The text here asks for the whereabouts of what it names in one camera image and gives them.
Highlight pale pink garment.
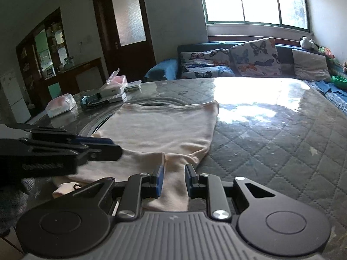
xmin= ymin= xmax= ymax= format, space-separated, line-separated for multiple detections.
xmin=52 ymin=100 xmax=220 ymax=212

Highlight pink plastic box with lid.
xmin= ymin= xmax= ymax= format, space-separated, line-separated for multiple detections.
xmin=106 ymin=69 xmax=128 ymax=88

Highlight clear pack of tissues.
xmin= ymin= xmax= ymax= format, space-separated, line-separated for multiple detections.
xmin=45 ymin=94 xmax=77 ymax=119

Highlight blue knitted cloth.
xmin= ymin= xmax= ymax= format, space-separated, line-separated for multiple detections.
xmin=306 ymin=79 xmax=347 ymax=114

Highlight window with green frame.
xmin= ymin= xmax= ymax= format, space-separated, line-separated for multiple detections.
xmin=198 ymin=0 xmax=310 ymax=31

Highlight white flat box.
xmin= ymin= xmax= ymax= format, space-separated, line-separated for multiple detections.
xmin=99 ymin=82 xmax=128 ymax=103

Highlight person's left forearm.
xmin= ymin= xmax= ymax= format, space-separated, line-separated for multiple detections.
xmin=0 ymin=178 xmax=37 ymax=237

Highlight green bowl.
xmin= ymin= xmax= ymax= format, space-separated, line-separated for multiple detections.
xmin=332 ymin=75 xmax=347 ymax=90

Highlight blue clamp tool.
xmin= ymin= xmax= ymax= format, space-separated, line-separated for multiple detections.
xmin=81 ymin=92 xmax=110 ymax=112

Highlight dark wooden cabinet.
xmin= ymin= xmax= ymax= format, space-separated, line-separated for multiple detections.
xmin=15 ymin=6 xmax=107 ymax=114

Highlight square butterfly print pillow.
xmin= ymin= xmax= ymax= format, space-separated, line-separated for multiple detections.
xmin=229 ymin=37 xmax=283 ymax=77

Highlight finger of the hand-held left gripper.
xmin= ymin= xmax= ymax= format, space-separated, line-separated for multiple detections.
xmin=8 ymin=123 xmax=115 ymax=146
xmin=77 ymin=144 xmax=123 ymax=167

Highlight long butterfly print pillow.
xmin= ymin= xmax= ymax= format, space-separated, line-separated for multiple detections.
xmin=180 ymin=48 xmax=236 ymax=80

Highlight blue blanket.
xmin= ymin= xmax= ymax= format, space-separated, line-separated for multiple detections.
xmin=143 ymin=58 xmax=180 ymax=82

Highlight white refrigerator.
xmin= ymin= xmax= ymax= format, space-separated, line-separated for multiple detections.
xmin=0 ymin=68 xmax=32 ymax=124

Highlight dark sofa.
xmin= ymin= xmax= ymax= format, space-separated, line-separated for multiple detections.
xmin=143 ymin=41 xmax=347 ymax=109

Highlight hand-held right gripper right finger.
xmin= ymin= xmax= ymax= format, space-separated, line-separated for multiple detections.
xmin=185 ymin=164 xmax=277 ymax=220

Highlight plain grey pillow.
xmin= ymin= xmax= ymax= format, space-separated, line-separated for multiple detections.
xmin=292 ymin=48 xmax=332 ymax=82

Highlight dark wooden door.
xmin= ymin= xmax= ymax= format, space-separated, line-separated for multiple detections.
xmin=90 ymin=0 xmax=157 ymax=74

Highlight black and white plush toy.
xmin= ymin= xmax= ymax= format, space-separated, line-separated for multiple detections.
xmin=299 ymin=36 xmax=320 ymax=51

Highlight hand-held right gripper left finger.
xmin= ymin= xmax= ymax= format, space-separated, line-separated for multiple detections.
xmin=73 ymin=164 xmax=166 ymax=220

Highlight dark green packet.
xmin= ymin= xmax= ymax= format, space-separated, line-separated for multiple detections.
xmin=124 ymin=81 xmax=142 ymax=92

